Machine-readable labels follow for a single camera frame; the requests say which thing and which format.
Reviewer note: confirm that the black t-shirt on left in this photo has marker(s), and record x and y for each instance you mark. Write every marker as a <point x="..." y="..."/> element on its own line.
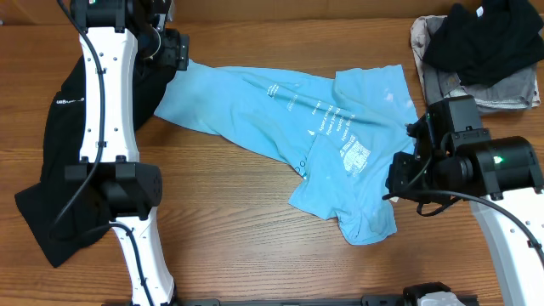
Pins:
<point x="41" y="203"/>

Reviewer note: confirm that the grey folded garment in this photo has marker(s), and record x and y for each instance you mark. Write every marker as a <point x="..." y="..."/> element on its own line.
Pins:
<point x="489" y="91"/>

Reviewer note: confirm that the beige patterned garment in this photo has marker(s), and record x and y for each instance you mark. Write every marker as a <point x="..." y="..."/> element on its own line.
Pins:
<point x="418" y="38"/>

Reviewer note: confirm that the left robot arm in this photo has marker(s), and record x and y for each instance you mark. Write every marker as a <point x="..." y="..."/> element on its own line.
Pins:
<point x="114" y="35"/>

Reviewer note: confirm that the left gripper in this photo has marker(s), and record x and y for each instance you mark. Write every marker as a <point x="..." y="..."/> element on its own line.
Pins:
<point x="176" y="50"/>

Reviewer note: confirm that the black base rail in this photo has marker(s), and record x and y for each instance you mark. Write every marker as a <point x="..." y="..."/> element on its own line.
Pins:
<point x="369" y="300"/>

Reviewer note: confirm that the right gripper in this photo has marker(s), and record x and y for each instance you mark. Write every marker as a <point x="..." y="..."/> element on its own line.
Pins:
<point x="404" y="166"/>

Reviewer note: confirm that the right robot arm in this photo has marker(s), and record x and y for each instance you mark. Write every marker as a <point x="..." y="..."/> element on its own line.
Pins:
<point x="455" y="159"/>

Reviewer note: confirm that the light blue t-shirt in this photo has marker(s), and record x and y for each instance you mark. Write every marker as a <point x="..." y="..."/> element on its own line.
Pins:
<point x="339" y="134"/>

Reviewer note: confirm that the black garment on pile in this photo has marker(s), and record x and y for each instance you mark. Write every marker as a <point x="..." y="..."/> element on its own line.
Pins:
<point x="484" y="49"/>

